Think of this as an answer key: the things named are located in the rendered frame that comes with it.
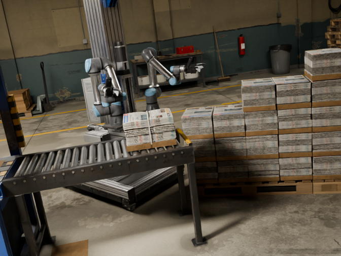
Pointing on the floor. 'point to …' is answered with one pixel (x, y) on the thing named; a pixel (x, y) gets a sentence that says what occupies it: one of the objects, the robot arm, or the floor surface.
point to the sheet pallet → (23, 102)
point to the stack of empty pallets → (334, 34)
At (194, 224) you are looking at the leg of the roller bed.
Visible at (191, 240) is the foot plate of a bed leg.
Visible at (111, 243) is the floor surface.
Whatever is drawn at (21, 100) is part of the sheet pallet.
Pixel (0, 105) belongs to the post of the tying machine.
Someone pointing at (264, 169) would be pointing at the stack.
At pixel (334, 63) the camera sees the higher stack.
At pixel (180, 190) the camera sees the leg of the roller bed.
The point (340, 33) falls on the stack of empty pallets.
